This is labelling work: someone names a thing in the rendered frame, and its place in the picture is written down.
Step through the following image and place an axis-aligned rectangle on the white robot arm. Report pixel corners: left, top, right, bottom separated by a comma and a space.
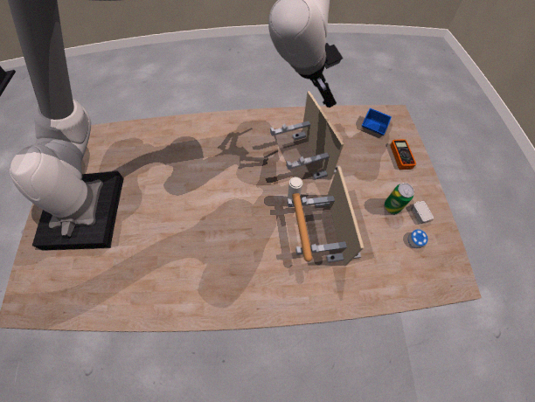
8, 0, 343, 237

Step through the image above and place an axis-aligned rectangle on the blue plastic bin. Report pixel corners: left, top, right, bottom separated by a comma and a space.
362, 108, 392, 135

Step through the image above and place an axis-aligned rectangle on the green drink can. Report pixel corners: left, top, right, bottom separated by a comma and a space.
385, 183, 414, 214

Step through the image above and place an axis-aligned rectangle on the orange digital multimeter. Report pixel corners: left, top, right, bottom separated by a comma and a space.
390, 140, 416, 170

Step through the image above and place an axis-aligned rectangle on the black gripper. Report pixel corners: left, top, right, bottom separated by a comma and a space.
300, 63, 337, 107

